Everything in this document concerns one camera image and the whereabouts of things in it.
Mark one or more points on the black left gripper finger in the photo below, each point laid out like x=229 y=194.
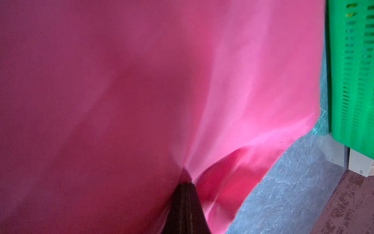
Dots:
x=186 y=215

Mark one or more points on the magenta raincoat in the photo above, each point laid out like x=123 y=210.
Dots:
x=107 y=106

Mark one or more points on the beige desk file organizer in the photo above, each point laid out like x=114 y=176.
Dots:
x=346 y=157

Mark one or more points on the green plastic basket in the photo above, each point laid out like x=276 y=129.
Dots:
x=351 y=34

